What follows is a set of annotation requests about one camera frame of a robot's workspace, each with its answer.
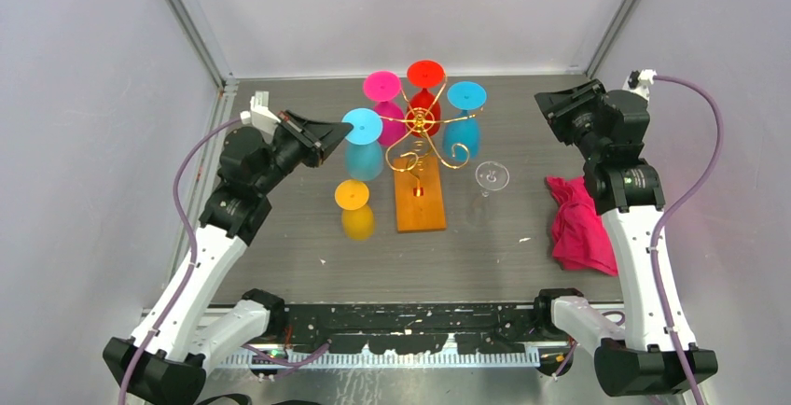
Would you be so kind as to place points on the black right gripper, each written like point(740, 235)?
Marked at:
point(558, 106)

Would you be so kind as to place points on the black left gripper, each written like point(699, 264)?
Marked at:
point(318, 139)

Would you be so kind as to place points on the blue wine glass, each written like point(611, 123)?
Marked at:
point(461, 139)
point(363, 156)

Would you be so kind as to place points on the yellow wine glass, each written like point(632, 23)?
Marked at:
point(357, 218)

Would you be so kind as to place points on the pink wine glass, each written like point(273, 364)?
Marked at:
point(382, 88)

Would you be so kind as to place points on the clear wine glass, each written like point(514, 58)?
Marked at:
point(491, 177)

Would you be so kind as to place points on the red wine glass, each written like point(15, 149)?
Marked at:
point(425, 75)

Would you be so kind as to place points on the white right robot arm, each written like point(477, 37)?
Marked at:
point(655, 352)

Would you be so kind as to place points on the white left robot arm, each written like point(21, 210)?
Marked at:
point(168, 357)

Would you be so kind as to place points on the crumpled pink cloth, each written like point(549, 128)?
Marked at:
point(580, 241)

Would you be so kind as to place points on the gold wire wine glass rack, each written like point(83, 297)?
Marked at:
point(415, 162)

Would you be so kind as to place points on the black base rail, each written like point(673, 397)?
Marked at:
point(412, 328)

